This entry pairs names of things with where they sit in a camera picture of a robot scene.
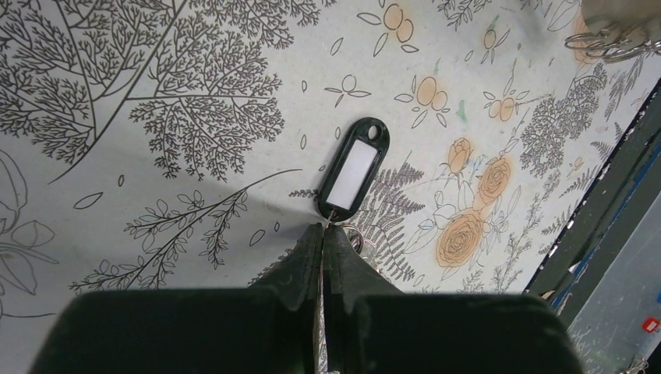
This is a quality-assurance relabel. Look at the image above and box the silver carabiner keyring with chain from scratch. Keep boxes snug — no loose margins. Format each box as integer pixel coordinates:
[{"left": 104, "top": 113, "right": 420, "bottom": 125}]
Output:
[{"left": 564, "top": 26, "right": 660, "bottom": 64}]

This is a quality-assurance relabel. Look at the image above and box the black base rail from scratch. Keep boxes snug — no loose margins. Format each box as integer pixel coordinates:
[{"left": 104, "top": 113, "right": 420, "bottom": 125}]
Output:
[{"left": 525, "top": 84, "right": 660, "bottom": 326}]

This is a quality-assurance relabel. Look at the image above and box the black key tag with key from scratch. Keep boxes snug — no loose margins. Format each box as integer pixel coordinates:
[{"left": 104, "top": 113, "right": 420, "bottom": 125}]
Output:
[{"left": 317, "top": 117, "right": 391, "bottom": 227}]

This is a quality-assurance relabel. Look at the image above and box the floral patterned table mat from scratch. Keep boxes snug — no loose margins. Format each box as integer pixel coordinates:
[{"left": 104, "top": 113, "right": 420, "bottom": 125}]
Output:
[{"left": 1, "top": 1, "right": 660, "bottom": 373}]

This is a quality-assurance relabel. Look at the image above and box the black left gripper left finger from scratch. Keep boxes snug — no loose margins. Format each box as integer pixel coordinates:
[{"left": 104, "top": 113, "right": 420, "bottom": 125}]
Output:
[{"left": 30, "top": 224, "right": 323, "bottom": 373}]

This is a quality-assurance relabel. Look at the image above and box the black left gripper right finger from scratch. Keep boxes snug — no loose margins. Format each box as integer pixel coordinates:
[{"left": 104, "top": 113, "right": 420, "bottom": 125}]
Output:
[{"left": 322, "top": 225, "right": 582, "bottom": 373}]

